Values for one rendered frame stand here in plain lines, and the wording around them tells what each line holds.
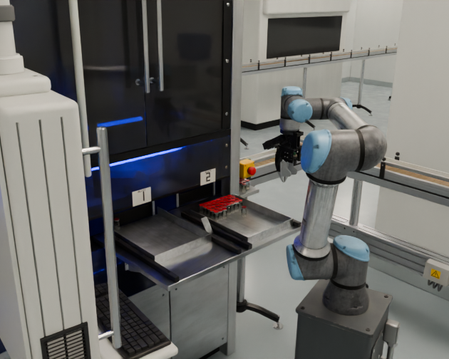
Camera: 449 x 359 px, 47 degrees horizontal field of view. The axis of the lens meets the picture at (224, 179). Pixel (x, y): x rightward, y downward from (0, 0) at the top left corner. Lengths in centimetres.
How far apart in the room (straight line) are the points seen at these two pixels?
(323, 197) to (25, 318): 83
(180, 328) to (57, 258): 129
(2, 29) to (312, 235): 99
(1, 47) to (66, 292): 58
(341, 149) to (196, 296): 125
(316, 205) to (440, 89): 181
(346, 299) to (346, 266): 12
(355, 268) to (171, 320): 99
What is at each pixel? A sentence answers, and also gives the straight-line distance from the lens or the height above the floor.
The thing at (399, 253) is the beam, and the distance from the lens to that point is 282.
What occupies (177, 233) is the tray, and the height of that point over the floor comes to 88.
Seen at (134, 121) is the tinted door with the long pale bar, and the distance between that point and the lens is 191.
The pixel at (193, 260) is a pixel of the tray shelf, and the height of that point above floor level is 88.
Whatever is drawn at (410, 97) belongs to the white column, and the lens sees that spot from 326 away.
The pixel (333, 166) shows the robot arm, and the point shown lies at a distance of 140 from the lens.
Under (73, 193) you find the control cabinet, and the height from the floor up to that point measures 134.
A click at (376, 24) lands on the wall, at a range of 1098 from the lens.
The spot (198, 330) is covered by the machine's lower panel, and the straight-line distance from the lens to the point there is 253.
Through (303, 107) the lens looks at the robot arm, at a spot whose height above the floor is 141.
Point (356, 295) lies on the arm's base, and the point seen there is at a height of 85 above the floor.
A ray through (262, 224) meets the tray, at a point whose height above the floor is 88.
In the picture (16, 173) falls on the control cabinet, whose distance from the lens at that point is 113.
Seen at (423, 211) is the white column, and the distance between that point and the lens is 337.
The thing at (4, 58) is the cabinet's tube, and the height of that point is 162.
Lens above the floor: 177
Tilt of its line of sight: 20 degrees down
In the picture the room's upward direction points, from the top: 1 degrees clockwise
